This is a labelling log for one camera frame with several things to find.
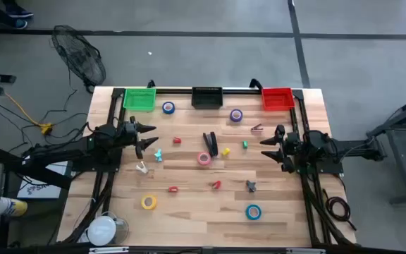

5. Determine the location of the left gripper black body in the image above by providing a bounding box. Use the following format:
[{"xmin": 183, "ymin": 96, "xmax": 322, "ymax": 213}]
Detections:
[{"xmin": 120, "ymin": 115, "xmax": 144, "ymax": 160}]

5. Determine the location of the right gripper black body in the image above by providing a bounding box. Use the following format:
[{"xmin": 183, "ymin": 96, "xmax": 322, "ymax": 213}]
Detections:
[{"xmin": 275, "ymin": 124, "xmax": 301, "ymax": 174}]

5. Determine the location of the dark blue tape roll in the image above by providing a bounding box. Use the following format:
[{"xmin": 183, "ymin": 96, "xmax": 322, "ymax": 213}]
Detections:
[{"xmin": 161, "ymin": 101, "xmax": 176, "ymax": 115}]

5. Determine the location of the green plastic basket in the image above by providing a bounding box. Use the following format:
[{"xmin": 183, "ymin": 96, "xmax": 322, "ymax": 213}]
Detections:
[{"xmin": 122, "ymin": 87, "xmax": 157, "ymax": 112}]

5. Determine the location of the red plastic basket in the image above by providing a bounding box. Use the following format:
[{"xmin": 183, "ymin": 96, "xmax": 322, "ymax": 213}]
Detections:
[{"xmin": 261, "ymin": 87, "xmax": 296, "ymax": 112}]

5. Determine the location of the purple tape roll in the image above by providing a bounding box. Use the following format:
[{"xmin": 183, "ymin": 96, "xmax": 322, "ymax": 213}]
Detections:
[{"xmin": 229, "ymin": 108, "xmax": 244, "ymax": 123}]

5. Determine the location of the pink tape roll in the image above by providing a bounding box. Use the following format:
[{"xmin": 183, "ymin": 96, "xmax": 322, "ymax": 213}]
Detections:
[{"xmin": 197, "ymin": 151, "xmax": 212, "ymax": 167}]

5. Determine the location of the yellow tape roll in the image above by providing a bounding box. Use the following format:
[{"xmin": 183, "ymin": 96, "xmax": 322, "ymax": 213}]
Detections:
[{"xmin": 140, "ymin": 194, "xmax": 158, "ymax": 211}]

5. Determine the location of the large black stapler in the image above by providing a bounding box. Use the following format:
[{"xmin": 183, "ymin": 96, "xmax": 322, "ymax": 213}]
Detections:
[{"xmin": 202, "ymin": 131, "xmax": 219, "ymax": 158}]

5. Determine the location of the teal tape roll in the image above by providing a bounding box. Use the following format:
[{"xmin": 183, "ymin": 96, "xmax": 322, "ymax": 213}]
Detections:
[{"xmin": 245, "ymin": 204, "xmax": 263, "ymax": 222}]

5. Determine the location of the black plastic basket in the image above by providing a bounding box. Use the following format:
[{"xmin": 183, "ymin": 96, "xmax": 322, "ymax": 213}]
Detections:
[{"xmin": 190, "ymin": 86, "xmax": 224, "ymax": 110}]

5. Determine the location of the black floor fan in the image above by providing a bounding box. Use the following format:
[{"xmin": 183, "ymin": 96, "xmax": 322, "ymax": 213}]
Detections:
[{"xmin": 50, "ymin": 24, "xmax": 107, "ymax": 93}]

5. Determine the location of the clear jar with white lid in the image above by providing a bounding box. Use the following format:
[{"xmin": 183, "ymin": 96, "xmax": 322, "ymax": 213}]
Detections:
[{"xmin": 86, "ymin": 210, "xmax": 130, "ymax": 247}]

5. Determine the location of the black diagonal support bar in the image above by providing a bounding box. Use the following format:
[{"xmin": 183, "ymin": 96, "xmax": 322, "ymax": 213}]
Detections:
[{"xmin": 0, "ymin": 145, "xmax": 75, "ymax": 191}]

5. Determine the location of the grey metal table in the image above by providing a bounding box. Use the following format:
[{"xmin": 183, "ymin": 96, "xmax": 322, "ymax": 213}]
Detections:
[{"xmin": 366, "ymin": 90, "xmax": 406, "ymax": 205}]

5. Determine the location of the yellow and white spray can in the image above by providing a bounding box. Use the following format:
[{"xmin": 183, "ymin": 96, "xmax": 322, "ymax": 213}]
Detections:
[{"xmin": 0, "ymin": 196, "xmax": 28, "ymax": 217}]

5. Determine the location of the person's shoe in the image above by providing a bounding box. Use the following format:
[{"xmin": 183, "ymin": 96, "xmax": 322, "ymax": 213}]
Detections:
[
  {"xmin": 1, "ymin": 17, "xmax": 28, "ymax": 30},
  {"xmin": 5, "ymin": 4, "xmax": 35, "ymax": 19}
]

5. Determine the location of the black aluminium table frame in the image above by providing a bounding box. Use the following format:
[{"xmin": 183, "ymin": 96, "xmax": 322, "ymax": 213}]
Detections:
[{"xmin": 61, "ymin": 86, "xmax": 358, "ymax": 248}]

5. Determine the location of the coiled black cable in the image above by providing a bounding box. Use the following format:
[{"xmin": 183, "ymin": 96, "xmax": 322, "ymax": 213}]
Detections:
[{"xmin": 321, "ymin": 188, "xmax": 358, "ymax": 232}]

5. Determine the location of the yellow extension cable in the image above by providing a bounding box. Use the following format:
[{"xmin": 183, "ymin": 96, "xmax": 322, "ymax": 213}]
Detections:
[{"xmin": 0, "ymin": 73, "xmax": 54, "ymax": 136}]

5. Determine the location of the silver metal bracket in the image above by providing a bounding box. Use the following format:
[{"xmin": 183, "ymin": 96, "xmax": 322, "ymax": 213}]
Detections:
[
  {"xmin": 286, "ymin": 248, "xmax": 326, "ymax": 254},
  {"xmin": 89, "ymin": 246, "xmax": 130, "ymax": 254}
]

